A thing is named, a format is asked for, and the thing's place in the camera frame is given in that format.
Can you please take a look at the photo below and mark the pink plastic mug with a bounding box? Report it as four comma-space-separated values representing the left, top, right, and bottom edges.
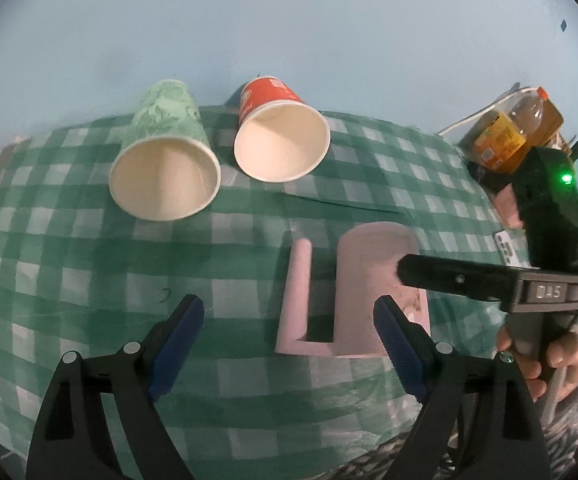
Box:
275, 222, 431, 359

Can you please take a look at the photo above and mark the red paper cup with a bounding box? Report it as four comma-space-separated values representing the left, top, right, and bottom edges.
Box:
234, 76, 331, 183

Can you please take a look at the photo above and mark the green paper cup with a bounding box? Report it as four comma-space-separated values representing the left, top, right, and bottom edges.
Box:
109, 79, 222, 221

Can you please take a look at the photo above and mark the person's right hand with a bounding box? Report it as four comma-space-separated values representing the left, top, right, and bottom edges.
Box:
496, 326, 578, 401

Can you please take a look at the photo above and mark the white smartphone with stickers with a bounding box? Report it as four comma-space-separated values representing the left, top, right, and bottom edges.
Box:
493, 231, 531, 268

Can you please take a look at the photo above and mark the pink drink bottle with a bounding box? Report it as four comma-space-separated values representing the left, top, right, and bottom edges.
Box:
492, 184, 523, 230

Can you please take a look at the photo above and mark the orange drink bottle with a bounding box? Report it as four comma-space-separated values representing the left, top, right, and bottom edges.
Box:
473, 87, 548, 174

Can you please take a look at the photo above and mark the wooden shelf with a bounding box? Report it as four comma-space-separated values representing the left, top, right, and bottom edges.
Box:
534, 100, 578, 162

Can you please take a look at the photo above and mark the green checkered tablecloth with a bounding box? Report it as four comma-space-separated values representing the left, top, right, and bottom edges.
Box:
0, 107, 502, 479

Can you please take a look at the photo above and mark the white power cable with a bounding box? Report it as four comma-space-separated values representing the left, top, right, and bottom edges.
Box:
435, 90, 523, 137

